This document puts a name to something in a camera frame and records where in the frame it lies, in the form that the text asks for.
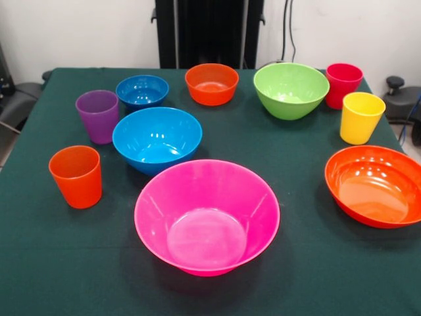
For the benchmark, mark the light blue medium bowl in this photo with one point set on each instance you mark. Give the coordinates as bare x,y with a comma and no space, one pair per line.
157,141

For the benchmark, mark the pink large plastic bowl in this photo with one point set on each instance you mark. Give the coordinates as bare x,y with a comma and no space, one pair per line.
207,217

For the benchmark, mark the orange small plastic bowl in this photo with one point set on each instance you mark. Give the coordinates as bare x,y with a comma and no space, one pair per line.
212,85

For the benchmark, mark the dark blue small bowl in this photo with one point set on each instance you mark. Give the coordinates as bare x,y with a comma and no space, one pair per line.
142,92

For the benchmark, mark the purple plastic cup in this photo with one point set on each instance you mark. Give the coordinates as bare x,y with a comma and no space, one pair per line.
97,118

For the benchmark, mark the orange plastic cup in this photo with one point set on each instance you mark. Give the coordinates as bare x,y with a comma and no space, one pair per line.
77,184

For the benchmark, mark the crimson plastic cup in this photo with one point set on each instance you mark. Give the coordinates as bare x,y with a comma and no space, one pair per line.
342,82

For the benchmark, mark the lemon yellow plastic cup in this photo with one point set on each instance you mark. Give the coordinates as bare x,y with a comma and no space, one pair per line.
360,121

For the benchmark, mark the orange shallow plastic bowl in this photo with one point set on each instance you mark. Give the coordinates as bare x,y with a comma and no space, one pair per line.
375,191

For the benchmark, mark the dark green tablecloth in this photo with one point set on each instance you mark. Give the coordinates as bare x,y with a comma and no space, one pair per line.
329,279

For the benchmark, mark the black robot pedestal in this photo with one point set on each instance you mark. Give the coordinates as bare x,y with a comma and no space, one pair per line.
210,33

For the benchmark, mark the black pedestal foot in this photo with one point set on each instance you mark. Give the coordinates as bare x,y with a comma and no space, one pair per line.
399,98
19,98

